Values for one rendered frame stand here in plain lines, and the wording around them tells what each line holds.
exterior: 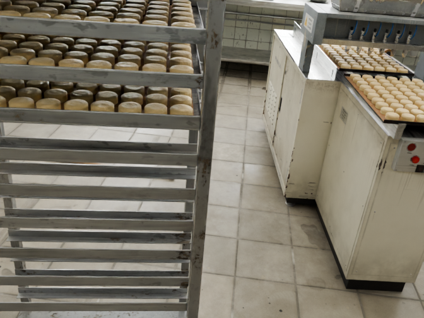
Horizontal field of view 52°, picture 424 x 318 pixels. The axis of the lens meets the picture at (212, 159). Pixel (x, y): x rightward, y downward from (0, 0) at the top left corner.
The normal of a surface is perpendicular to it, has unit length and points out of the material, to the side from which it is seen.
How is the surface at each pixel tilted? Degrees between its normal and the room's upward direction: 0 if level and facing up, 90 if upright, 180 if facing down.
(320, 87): 90
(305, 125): 90
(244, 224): 0
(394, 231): 90
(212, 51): 90
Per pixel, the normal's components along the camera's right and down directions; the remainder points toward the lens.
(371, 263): 0.00, 0.47
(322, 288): 0.07, -0.88
